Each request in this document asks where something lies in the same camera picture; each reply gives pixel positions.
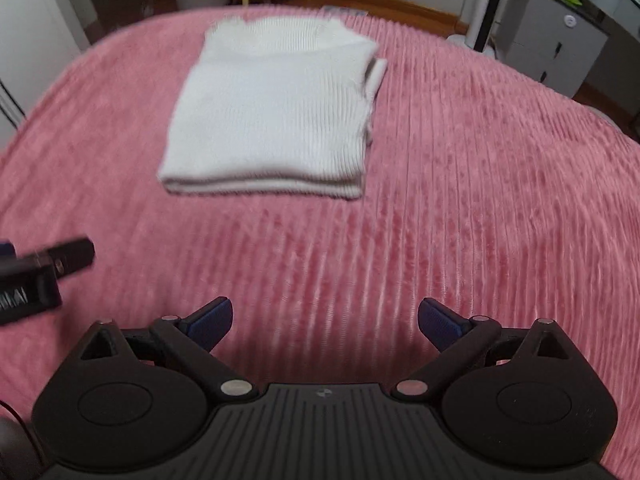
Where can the pink ribbed blanket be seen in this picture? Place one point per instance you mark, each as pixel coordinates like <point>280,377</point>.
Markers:
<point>475,200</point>

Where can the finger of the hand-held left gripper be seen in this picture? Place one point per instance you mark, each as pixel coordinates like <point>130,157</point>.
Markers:
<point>5,249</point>
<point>72,257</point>

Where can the grey drawer cabinet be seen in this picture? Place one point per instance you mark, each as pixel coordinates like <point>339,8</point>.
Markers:
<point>545,45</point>

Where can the white tower fan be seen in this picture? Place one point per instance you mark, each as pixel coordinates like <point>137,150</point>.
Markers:
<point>482,5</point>

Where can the white knit sweater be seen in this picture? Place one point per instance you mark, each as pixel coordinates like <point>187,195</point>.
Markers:
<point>270,110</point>

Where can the grey dressing table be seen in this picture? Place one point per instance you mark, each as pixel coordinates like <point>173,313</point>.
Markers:
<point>617,25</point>

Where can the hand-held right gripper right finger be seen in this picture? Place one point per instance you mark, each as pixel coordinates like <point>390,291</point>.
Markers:
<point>440,322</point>

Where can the round white cabinet sticker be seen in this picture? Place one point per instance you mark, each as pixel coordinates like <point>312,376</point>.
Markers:
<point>570,20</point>

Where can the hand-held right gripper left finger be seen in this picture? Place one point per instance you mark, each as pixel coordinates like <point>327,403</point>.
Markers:
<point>212,320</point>

